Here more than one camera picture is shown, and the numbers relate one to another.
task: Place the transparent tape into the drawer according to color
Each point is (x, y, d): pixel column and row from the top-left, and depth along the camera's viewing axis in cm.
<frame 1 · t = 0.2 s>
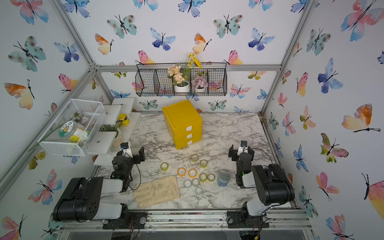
left hand: (136, 146, 90), fingers open
right hand: (242, 145, 91), fingers open
yellow three-drawer cabinet: (183, 123, 86), point 23 cm above the table
blue tin can: (223, 178, 82), point 8 cm above the table
yellow-green tape roll left: (164, 166, 93), on the table
orange tape roll left: (181, 172, 92), on the table
orange tape roll right: (192, 173, 91), on the table
yellow-green tape roll top: (194, 158, 97), on the table
yellow-green tape roll upper right: (203, 163, 95), on the table
clear tape roll left: (187, 183, 88), on the table
clear tape roll middle: (195, 182, 88), on the table
clear tape roll bottom: (198, 190, 85), on the table
clear acrylic box: (87, 117, 80), point 30 cm above the table
white stepped shelf: (105, 145, 90), point 12 cm above the table
small green plant: (114, 127, 98), point 13 cm above the table

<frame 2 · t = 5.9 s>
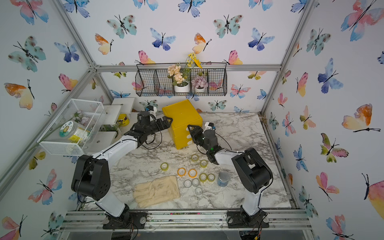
left hand: (169, 119, 89), fingers open
right hand: (187, 126, 86), fingers open
the named things where they were.

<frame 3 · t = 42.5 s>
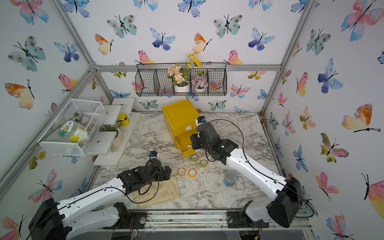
left hand: (166, 170, 82), fingers open
right hand: (194, 133, 76), fingers open
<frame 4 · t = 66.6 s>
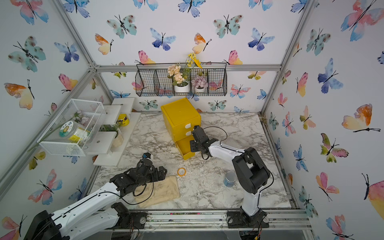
left hand: (162, 171, 83), fingers open
right hand: (195, 142, 94), fingers open
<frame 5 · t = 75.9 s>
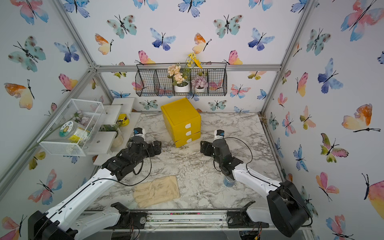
left hand: (155, 143, 79), fingers open
right hand: (206, 142, 84), fingers open
